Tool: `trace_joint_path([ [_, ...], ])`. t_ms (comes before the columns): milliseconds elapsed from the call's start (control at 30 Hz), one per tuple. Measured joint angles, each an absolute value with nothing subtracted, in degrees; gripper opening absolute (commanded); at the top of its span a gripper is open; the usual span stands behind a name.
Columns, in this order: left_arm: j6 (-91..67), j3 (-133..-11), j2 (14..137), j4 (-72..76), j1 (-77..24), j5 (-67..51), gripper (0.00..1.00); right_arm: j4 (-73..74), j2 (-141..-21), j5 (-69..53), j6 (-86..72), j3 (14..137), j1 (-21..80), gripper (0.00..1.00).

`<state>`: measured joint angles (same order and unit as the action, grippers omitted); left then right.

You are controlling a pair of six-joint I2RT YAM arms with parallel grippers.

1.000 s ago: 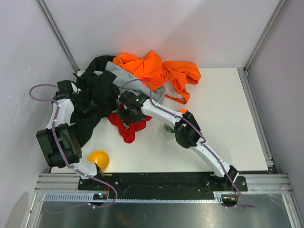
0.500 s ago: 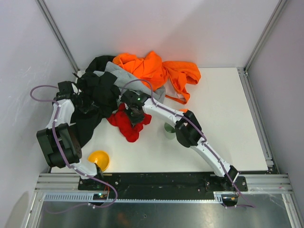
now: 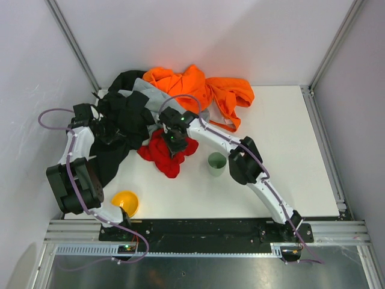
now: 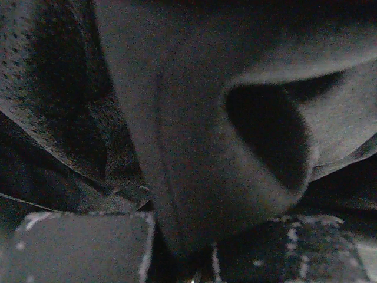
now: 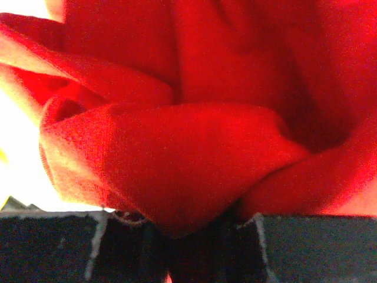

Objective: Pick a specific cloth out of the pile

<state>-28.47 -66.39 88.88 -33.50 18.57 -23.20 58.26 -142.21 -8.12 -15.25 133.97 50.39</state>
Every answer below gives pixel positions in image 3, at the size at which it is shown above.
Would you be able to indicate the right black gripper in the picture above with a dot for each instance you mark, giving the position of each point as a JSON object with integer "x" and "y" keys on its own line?
{"x": 175, "y": 147}

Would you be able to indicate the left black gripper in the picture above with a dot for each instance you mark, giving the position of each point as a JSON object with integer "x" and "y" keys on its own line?
{"x": 106, "y": 134}

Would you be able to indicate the red cloth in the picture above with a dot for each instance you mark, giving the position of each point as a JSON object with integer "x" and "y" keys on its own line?
{"x": 157, "y": 151}

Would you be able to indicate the grey sweatshirt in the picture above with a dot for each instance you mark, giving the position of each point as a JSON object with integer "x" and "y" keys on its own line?
{"x": 156, "y": 99}

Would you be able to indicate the black cloth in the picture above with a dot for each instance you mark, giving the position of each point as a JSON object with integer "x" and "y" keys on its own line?
{"x": 123, "y": 127}

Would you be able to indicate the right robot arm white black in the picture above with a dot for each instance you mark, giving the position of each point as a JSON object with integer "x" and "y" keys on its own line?
{"x": 243, "y": 158}

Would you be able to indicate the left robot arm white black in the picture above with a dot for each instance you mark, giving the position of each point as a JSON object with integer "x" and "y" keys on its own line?
{"x": 76, "y": 187}

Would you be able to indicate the orange cloth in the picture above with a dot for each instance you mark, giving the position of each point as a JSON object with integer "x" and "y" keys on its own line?
{"x": 196, "y": 92}

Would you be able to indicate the pale green cup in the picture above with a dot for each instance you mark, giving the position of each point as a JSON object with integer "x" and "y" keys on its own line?
{"x": 216, "y": 164}

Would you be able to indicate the yellow bowl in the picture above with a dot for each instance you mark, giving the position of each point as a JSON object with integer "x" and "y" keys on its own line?
{"x": 128, "y": 201}

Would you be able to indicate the left aluminium frame post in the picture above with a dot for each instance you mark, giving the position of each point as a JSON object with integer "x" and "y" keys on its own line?
{"x": 73, "y": 44}

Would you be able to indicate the aluminium frame post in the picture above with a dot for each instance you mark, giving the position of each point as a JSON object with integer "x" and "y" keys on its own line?
{"x": 339, "y": 38}
{"x": 73, "y": 44}

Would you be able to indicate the aluminium front rail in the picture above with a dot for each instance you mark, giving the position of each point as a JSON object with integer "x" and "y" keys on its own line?
{"x": 330, "y": 233}

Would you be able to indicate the grey slotted cable duct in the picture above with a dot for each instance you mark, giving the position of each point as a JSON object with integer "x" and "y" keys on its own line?
{"x": 125, "y": 251}

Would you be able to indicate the right aluminium frame post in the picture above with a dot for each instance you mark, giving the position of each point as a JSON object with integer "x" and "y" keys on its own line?
{"x": 339, "y": 38}

